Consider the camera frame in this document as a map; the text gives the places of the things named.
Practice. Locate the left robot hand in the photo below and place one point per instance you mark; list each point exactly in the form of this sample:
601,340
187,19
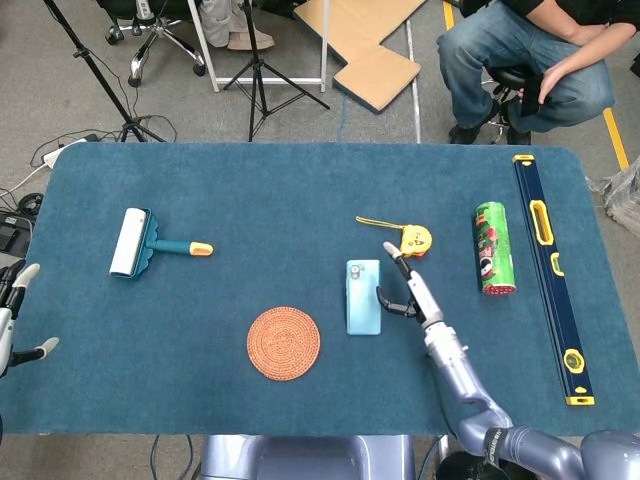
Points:
5,330

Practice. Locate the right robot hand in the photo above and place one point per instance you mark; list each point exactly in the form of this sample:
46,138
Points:
425,300

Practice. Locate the smartphone with light blue case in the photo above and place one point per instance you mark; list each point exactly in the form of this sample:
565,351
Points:
360,305

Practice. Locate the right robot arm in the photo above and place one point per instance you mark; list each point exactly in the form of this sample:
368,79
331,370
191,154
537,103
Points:
450,360

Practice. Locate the yellow tape measure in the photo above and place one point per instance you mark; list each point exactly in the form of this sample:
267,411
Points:
417,240

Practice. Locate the green Pringles can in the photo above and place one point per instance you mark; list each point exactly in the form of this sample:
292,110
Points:
492,245

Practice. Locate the black foot pedal box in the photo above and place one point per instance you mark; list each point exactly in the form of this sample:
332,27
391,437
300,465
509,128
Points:
12,232

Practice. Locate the navy spirit level yellow ends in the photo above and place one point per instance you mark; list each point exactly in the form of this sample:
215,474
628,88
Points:
550,280

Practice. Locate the round woven rattan coaster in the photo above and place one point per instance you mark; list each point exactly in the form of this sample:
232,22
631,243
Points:
283,344

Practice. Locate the blue velvet table cloth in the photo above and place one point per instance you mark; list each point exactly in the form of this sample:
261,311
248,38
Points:
300,200

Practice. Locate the white power strip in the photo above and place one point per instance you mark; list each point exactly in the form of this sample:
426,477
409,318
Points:
52,157

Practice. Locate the grey-blue robot torso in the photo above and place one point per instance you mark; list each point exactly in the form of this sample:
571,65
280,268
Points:
300,457

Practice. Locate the clear plastic bag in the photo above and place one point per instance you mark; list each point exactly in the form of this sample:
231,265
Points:
625,195

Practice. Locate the black stool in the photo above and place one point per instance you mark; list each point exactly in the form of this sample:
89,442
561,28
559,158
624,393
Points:
510,75

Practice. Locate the brown cardboard sheet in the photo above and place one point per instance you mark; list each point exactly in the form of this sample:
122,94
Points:
370,50

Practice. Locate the person in blue jeans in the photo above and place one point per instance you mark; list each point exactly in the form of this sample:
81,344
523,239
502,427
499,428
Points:
480,50

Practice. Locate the black light stand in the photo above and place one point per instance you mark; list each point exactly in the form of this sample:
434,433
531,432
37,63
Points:
100,75

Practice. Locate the white desk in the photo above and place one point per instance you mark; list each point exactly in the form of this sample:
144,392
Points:
210,60

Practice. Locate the office chair base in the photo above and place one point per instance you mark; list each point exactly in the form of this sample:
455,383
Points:
162,30

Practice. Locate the person in grey trousers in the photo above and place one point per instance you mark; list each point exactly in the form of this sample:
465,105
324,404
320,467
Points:
220,25

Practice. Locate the grey power strip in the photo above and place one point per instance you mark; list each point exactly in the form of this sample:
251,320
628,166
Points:
144,9

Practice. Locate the black camera tripod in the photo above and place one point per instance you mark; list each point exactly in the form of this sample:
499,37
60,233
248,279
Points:
256,75

